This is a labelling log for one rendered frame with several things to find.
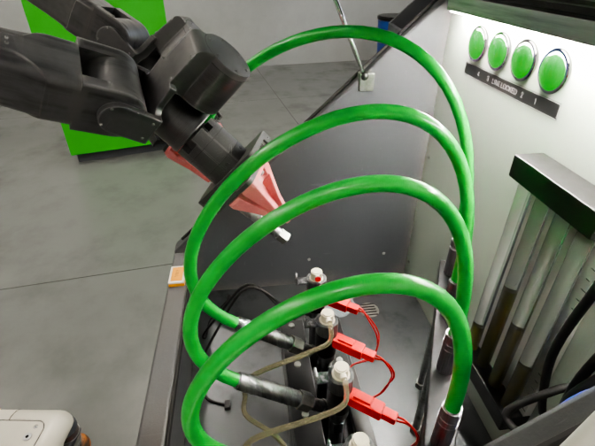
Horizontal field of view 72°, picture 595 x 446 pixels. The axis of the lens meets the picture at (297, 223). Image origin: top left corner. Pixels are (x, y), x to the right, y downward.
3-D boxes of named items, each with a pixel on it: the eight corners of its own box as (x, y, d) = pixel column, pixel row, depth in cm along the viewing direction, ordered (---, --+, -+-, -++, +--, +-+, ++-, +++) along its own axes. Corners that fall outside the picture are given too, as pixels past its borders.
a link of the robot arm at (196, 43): (82, 66, 43) (90, 126, 39) (138, -25, 37) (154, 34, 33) (181, 109, 52) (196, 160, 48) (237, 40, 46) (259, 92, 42)
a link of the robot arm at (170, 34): (121, 37, 65) (90, 37, 58) (170, -16, 61) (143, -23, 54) (174, 98, 68) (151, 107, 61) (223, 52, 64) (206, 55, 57)
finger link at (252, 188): (298, 224, 48) (239, 171, 45) (259, 255, 52) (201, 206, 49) (306, 196, 54) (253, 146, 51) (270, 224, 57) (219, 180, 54)
